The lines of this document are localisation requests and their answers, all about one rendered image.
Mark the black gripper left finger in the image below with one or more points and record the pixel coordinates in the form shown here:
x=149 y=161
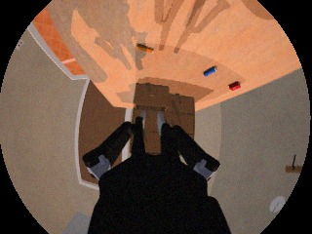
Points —
x=101 y=159

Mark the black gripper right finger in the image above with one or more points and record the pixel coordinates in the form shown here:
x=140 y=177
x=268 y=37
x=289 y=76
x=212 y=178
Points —
x=173 y=138

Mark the blue battery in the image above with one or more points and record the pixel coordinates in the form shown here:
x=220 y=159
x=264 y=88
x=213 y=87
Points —
x=210 y=71

